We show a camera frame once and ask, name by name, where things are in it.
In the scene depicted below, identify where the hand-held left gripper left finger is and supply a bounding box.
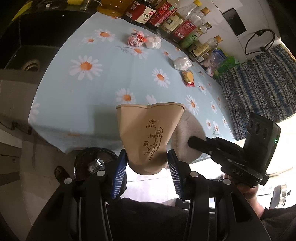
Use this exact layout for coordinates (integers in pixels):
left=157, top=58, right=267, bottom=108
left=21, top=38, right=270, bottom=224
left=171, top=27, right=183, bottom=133
left=25, top=149, right=128, bottom=241

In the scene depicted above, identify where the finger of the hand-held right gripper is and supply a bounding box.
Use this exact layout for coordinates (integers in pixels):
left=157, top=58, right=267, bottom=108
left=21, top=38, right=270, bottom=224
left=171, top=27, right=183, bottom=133
left=188, top=136, right=226, bottom=160
left=206, top=137, right=243, bottom=150

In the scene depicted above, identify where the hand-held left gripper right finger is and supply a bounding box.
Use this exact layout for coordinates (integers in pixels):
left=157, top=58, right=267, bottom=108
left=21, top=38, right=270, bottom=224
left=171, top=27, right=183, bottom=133
left=168, top=149, right=271, bottom=241

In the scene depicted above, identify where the white tissue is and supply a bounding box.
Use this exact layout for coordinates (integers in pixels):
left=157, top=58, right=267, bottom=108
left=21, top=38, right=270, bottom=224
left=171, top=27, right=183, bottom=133
left=172, top=111, right=207, bottom=163

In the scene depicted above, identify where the silver foil wrapper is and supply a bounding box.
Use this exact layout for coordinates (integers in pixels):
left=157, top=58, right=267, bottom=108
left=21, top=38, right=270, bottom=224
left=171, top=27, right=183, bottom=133
left=87, top=158, right=105, bottom=173

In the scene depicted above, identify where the brown paper cup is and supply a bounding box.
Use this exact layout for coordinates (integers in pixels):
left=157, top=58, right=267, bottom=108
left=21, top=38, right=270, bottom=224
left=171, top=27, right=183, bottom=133
left=116, top=102, right=186, bottom=175

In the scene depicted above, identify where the person's right forearm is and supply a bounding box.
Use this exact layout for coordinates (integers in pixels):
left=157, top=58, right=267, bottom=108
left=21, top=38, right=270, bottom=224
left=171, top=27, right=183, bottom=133
left=253, top=202, right=296, bottom=241

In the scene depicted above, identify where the person's right hand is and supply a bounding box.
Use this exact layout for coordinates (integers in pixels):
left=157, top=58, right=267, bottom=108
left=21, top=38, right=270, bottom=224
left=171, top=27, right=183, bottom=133
left=236, top=179, right=264, bottom=209

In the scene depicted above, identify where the metal pot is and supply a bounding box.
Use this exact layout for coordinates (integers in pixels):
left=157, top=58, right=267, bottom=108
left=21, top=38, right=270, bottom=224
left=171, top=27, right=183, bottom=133
left=270, top=183, right=292, bottom=209

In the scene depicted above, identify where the person's black clothing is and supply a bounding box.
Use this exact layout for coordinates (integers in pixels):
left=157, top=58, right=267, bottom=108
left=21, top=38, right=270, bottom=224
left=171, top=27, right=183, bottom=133
left=105, top=197, right=222, bottom=241

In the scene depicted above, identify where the person's left foot black slipper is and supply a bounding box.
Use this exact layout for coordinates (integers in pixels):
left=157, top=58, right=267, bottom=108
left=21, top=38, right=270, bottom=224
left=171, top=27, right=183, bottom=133
left=54, top=166, right=74, bottom=186

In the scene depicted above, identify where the orange red snack wrapper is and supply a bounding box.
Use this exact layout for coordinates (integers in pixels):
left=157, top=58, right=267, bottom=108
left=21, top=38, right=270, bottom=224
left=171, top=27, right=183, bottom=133
left=181, top=70, right=197, bottom=87

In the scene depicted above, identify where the green pouch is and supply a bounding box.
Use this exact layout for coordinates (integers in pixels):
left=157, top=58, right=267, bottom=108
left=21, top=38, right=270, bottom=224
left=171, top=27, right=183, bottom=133
left=214, top=56, right=240, bottom=79

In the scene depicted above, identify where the clear plastic bag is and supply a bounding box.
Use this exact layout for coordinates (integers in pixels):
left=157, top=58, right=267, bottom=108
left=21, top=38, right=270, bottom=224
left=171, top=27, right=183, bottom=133
left=173, top=56, right=193, bottom=70

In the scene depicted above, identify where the plastic bag of red packets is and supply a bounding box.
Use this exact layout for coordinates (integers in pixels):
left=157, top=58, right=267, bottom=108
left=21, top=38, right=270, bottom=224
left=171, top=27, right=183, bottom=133
left=203, top=49, right=228, bottom=77

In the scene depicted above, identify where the blue daisy tablecloth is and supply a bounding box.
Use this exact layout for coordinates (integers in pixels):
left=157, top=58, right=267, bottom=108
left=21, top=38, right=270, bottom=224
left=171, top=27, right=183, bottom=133
left=29, top=10, right=236, bottom=154

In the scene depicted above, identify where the beige label bottle yellow cap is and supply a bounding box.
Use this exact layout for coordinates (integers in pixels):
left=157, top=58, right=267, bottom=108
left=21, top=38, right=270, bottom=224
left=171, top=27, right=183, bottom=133
left=190, top=35, right=223, bottom=58

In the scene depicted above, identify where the green label bottle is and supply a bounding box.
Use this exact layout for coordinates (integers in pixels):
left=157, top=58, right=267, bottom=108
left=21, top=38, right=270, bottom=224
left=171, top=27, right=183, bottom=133
left=179, top=22, right=213, bottom=48

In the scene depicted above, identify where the translucent plastic bag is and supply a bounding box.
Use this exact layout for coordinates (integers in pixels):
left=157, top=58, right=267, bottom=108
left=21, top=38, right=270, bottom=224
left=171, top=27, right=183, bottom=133
left=144, top=35, right=162, bottom=49

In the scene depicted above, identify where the tall red label bottle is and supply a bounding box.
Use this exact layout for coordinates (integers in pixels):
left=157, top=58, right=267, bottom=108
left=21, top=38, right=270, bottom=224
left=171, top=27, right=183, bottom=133
left=171, top=7, right=211, bottom=43

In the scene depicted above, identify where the pink red wrapper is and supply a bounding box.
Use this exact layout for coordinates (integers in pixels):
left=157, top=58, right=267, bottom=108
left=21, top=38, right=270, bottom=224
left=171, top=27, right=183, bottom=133
left=128, top=31, right=146, bottom=48

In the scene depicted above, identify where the clear bottle yellow cap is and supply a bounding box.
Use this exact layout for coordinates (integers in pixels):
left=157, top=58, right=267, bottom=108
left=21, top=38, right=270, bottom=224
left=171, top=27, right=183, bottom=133
left=159, top=0, right=201, bottom=35

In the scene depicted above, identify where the black cap red label bottle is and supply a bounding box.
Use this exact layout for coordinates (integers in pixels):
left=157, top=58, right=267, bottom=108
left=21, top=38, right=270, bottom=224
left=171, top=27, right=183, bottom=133
left=147, top=0, right=178, bottom=29

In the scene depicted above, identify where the dark soy sauce jug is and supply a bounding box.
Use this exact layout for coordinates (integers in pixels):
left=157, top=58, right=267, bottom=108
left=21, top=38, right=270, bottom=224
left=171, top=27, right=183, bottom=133
left=122, top=0, right=158, bottom=25

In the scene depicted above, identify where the large clear cooking oil bottle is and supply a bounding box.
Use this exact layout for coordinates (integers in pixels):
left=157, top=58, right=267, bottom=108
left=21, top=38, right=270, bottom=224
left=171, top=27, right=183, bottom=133
left=97, top=0, right=130, bottom=17

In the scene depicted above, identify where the black sink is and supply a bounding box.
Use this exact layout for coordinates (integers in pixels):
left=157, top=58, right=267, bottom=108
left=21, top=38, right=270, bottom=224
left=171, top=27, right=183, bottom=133
left=0, top=9, right=93, bottom=72

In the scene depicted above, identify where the black power cable with plug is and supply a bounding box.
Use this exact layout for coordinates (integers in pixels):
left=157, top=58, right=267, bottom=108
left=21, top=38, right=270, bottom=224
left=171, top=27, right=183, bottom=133
left=245, top=29, right=275, bottom=55

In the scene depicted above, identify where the black wall outlet panel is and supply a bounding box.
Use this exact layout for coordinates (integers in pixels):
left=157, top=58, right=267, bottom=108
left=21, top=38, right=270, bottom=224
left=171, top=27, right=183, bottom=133
left=222, top=8, right=247, bottom=36

